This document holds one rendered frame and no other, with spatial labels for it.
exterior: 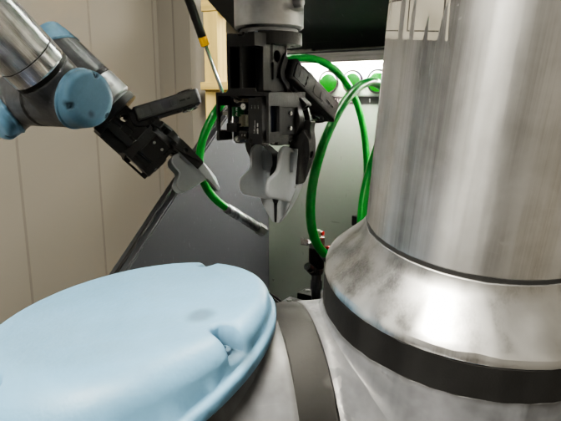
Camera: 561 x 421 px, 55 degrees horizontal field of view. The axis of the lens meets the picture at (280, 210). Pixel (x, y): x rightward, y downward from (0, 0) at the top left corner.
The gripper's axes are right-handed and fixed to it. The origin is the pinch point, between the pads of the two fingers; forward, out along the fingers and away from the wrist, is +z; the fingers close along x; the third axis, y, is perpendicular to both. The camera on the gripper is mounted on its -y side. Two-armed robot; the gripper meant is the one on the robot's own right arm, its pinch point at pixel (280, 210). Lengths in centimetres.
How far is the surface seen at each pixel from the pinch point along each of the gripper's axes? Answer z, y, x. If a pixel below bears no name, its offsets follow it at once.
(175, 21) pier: -51, -148, -167
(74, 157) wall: 12, -91, -175
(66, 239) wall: 48, -83, -174
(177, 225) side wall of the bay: 13, -25, -43
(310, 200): 1.1, -13.0, -3.7
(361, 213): 2.2, -13.5, 4.0
